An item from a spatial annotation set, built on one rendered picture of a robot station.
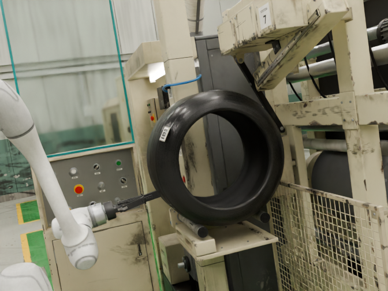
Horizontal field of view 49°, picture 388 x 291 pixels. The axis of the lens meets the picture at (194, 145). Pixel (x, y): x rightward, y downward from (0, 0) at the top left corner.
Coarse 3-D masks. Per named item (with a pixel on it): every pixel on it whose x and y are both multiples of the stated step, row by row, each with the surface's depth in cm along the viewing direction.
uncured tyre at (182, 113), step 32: (192, 96) 177; (224, 96) 176; (160, 128) 175; (256, 128) 204; (160, 160) 171; (256, 160) 208; (160, 192) 180; (224, 192) 205; (256, 192) 181; (224, 224) 180
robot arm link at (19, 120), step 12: (0, 84) 133; (0, 96) 133; (12, 96) 136; (0, 108) 133; (12, 108) 135; (24, 108) 140; (0, 120) 136; (12, 120) 136; (24, 120) 139; (12, 132) 139; (24, 132) 141
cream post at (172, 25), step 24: (168, 0) 205; (168, 24) 206; (168, 48) 206; (168, 72) 211; (192, 72) 210; (192, 144) 211; (192, 168) 212; (192, 192) 212; (216, 264) 217; (216, 288) 217
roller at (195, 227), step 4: (180, 216) 205; (184, 220) 197; (188, 220) 192; (188, 224) 190; (192, 224) 185; (196, 224) 182; (200, 224) 181; (192, 228) 183; (196, 228) 178; (200, 228) 175; (204, 228) 176; (196, 232) 177; (200, 232) 175; (204, 232) 176; (200, 236) 175; (204, 236) 176
